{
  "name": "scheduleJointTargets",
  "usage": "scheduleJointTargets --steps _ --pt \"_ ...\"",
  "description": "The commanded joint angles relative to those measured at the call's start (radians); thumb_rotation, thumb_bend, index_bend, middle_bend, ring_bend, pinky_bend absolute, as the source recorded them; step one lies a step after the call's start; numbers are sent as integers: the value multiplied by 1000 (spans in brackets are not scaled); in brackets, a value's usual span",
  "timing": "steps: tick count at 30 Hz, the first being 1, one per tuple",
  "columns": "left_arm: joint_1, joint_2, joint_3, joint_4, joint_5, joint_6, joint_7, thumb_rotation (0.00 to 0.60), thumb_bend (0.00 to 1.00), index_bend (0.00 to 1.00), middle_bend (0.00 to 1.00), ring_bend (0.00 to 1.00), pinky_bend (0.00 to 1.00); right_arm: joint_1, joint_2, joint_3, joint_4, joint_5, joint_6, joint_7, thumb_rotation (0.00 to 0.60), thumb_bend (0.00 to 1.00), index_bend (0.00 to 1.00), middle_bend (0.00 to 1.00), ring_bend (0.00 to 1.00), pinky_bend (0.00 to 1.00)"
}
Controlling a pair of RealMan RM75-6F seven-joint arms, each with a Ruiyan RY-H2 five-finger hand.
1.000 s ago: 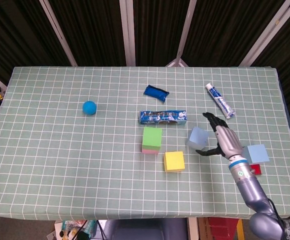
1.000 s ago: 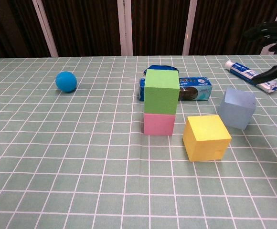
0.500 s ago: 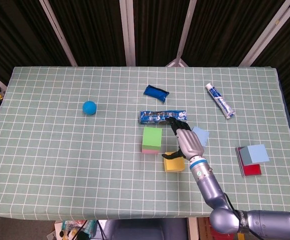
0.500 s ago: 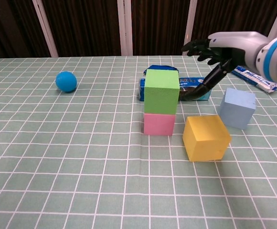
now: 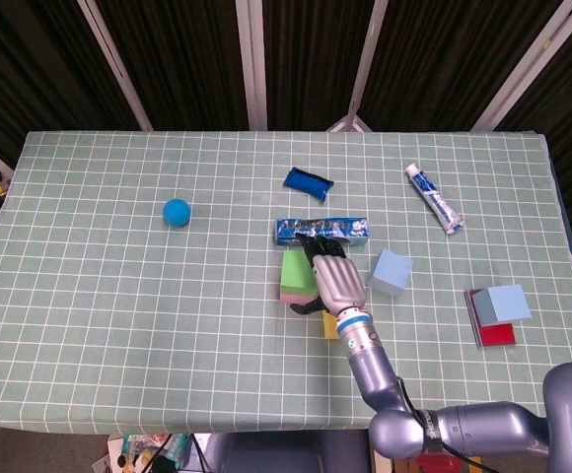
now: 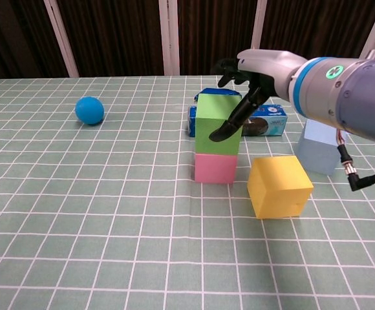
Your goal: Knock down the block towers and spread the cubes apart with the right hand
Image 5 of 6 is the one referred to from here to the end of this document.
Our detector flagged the yellow foam cube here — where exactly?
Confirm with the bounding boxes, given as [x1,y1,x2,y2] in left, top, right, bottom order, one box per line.
[321,310,341,342]

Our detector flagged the light blue foam cube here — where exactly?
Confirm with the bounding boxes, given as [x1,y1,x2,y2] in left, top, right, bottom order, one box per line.
[366,248,415,300]
[471,283,534,328]

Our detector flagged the green foam cube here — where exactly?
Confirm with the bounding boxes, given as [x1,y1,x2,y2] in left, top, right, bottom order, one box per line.
[279,248,318,293]

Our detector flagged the blue cookie box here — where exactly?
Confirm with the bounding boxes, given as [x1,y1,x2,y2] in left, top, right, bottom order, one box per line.
[271,217,370,249]

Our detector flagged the dark blue soft pouch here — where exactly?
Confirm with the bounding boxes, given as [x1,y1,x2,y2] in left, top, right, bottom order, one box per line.
[281,167,335,204]

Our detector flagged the blue ball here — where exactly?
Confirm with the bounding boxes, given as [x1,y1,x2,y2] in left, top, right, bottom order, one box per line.
[162,197,192,229]

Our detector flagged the white blue toothpaste tube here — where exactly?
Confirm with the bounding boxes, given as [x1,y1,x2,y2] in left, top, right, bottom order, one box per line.
[403,163,466,236]

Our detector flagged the green white checked tablecloth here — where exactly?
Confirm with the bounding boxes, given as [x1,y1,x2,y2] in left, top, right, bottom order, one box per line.
[0,129,572,438]

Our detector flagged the dark brown curtain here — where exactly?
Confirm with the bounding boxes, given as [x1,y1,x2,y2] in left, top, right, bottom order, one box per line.
[0,0,572,237]

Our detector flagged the dark blue chair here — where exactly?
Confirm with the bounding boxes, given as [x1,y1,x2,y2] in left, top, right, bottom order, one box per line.
[205,431,374,473]

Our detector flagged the flat red box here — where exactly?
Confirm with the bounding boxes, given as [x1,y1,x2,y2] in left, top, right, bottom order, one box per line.
[464,288,519,351]

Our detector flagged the colourful printed package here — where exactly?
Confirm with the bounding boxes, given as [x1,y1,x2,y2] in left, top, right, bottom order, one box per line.
[116,433,191,468]

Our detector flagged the red plastic bin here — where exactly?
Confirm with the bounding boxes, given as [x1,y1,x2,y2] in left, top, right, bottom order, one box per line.
[413,453,469,473]

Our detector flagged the white frame foot bracket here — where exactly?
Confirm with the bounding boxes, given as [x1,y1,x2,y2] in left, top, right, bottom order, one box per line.
[325,113,374,133]

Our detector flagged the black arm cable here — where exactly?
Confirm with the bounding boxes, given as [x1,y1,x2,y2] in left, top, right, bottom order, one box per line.
[394,375,497,473]

